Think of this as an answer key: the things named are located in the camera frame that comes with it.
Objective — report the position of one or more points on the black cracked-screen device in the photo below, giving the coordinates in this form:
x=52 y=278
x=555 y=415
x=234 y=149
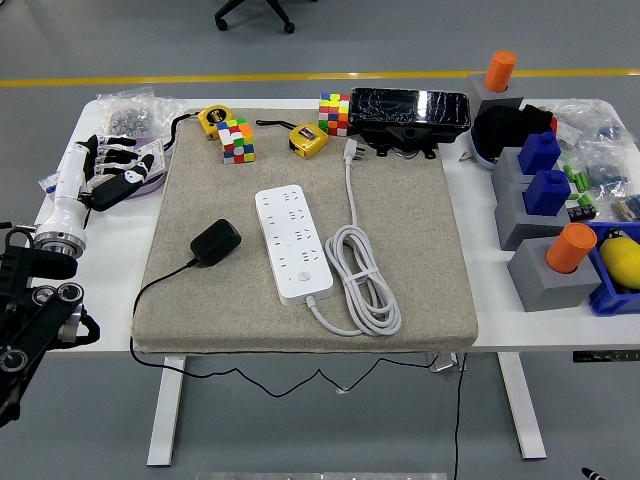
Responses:
x=400 y=107

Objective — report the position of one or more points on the white blue bowl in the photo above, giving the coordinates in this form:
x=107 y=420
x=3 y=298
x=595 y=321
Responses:
x=482 y=157

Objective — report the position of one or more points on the black office chair base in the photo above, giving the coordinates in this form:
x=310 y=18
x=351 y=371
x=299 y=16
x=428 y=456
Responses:
x=289 y=27

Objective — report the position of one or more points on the white packaged switch panel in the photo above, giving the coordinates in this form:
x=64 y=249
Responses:
x=156 y=149

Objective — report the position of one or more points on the black purple electronic module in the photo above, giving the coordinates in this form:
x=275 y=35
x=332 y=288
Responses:
x=582 y=212

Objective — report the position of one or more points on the blue plastic block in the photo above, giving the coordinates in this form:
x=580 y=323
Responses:
x=547 y=195
x=539 y=152

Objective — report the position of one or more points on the white table leg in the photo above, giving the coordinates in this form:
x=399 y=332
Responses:
x=165 y=415
x=522 y=400

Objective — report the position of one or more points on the clear bag of blue parts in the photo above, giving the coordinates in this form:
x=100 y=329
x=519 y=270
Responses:
x=607 y=172

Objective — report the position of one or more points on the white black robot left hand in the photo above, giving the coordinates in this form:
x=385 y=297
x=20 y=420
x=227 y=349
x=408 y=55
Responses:
x=67 y=195

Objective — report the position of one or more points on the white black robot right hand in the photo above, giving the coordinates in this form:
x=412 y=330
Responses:
x=595 y=475

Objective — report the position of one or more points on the white blue circuit breaker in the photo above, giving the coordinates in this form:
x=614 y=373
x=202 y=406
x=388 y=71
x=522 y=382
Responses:
x=49 y=185

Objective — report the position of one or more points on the yellow tape measure square label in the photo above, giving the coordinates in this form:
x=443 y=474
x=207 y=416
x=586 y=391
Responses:
x=307 y=140

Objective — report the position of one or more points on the colourful puzzle cube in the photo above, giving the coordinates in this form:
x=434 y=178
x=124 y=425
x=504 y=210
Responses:
x=237 y=142
x=332 y=115

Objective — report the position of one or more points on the orange plastic cylinder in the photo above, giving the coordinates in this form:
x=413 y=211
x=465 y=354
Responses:
x=570 y=247
x=500 y=72

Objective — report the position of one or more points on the yellow lemon-shaped toy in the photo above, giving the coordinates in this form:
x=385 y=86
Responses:
x=622 y=260

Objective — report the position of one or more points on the blue plastic bin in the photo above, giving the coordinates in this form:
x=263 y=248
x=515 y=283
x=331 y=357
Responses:
x=612 y=302

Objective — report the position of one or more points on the grey-brown fabric mat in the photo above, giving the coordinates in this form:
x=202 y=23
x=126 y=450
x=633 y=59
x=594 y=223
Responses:
x=400 y=200

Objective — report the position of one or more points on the clear bag of small parts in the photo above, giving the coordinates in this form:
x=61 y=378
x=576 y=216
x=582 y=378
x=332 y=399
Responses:
x=627 y=207
x=585 y=120

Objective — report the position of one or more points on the green plastic cylinder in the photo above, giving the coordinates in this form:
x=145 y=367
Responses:
x=581 y=181
x=568 y=171
x=575 y=197

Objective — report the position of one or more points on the black table control panel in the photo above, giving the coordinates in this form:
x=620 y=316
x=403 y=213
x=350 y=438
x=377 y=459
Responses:
x=605 y=356

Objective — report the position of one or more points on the white power strip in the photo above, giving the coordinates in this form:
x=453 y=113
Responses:
x=290 y=240

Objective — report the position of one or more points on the grey block with hole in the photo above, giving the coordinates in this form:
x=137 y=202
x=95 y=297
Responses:
x=515 y=220
x=477 y=95
x=540 y=285
x=505 y=170

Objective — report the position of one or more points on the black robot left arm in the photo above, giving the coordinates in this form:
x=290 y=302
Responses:
x=30 y=320

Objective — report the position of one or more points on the clear bag of metal nuts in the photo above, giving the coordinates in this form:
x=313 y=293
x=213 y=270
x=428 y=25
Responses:
x=125 y=117

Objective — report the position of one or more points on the black power adapter plug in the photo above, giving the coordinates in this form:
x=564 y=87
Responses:
x=215 y=242

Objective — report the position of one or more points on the black cloth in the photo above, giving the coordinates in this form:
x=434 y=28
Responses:
x=500 y=127

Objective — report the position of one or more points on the purple tape roll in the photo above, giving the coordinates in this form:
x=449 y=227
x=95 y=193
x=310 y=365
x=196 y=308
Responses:
x=152 y=186

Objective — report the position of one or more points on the metal bracket under table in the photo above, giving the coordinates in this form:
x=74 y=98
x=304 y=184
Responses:
x=442 y=364

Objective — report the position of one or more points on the yellow tape measure round label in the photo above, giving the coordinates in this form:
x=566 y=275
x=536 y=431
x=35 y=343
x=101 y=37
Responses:
x=212 y=117

